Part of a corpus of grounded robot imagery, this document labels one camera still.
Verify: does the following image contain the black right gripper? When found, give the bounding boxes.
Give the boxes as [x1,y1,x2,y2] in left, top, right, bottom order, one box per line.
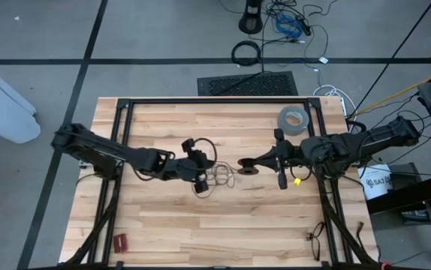
[253,127,296,191]

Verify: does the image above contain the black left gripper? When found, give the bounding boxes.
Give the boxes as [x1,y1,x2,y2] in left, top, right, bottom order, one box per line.
[182,137,217,195]

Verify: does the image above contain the thin black cord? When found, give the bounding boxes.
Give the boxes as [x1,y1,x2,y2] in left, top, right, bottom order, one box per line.
[191,160,238,200]

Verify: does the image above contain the black cord spool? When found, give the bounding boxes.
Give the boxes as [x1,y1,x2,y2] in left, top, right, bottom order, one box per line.
[237,157,261,176]

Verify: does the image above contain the black floor mat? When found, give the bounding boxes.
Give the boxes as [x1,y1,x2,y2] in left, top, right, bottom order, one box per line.
[197,70,300,97]

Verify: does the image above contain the black eyeglasses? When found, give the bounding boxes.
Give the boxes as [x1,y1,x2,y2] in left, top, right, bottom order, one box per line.
[306,221,326,263]

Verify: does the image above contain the white power strip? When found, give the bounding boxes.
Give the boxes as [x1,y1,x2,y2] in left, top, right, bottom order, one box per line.
[312,85,348,118]

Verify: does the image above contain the red ridged block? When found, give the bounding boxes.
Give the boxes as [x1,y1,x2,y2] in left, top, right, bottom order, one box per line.
[113,232,129,254]

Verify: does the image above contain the thin black slanted strut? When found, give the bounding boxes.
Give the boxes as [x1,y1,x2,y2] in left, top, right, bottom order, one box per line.
[350,0,431,113]

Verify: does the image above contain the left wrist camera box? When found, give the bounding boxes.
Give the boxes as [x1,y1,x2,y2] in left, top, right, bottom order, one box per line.
[176,157,201,182]

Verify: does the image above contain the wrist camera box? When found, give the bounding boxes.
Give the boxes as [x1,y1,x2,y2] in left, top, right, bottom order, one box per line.
[176,157,201,182]
[289,144,309,167]

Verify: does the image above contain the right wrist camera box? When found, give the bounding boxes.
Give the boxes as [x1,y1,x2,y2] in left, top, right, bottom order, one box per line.
[289,144,309,167]

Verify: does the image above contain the grey duct tape roll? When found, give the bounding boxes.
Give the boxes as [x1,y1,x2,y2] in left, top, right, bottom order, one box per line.
[277,105,310,137]

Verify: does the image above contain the black aluminium table frame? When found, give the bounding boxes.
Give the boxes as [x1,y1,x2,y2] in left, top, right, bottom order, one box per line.
[56,97,384,270]

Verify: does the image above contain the coiled black floor cable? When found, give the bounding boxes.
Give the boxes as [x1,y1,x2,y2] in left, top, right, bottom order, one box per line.
[231,40,262,68]

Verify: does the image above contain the short black cable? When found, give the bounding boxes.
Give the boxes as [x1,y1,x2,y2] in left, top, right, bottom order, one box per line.
[356,220,366,248]

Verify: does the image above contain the blue coiled cable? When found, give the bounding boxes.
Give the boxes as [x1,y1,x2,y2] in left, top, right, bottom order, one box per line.
[275,13,303,38]

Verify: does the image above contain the long yellow cable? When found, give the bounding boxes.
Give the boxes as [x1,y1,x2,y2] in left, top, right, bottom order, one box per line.
[346,64,431,120]

